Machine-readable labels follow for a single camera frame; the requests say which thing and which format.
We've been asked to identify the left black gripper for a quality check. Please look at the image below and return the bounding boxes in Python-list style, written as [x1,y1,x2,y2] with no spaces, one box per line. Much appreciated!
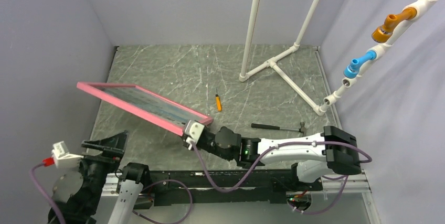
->
[76,129,129,212]

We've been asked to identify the orange handled screwdriver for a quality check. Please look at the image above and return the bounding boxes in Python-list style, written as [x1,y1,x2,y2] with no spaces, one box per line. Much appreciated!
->
[215,88,222,112]

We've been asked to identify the pink picture frame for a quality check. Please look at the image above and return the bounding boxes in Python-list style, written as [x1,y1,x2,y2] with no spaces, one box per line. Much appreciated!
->
[77,82,213,136]

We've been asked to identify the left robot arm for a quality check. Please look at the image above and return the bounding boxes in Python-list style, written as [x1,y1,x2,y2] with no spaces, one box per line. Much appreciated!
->
[48,131,151,223]

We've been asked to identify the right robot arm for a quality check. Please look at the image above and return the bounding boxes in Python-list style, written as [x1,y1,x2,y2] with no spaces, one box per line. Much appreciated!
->
[182,121,372,190]

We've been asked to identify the white PVC pipe stand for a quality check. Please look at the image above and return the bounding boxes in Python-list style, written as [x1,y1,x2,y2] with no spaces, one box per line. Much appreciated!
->
[239,0,438,116]

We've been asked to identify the blue nozzle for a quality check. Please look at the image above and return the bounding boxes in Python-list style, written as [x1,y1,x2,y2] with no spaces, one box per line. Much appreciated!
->
[344,50,377,79]

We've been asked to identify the orange nozzle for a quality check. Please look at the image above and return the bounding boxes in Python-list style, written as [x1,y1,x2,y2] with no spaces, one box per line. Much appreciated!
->
[371,7,417,43]

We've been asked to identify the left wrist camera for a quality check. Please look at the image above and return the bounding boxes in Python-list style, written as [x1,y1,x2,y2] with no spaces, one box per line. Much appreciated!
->
[42,141,84,168]

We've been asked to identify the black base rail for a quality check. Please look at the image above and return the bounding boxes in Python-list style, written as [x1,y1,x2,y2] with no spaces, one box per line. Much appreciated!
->
[139,168,324,207]

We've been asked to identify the black handled hammer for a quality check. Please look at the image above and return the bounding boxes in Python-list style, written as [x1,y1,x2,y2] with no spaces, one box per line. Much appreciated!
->
[251,122,306,136]

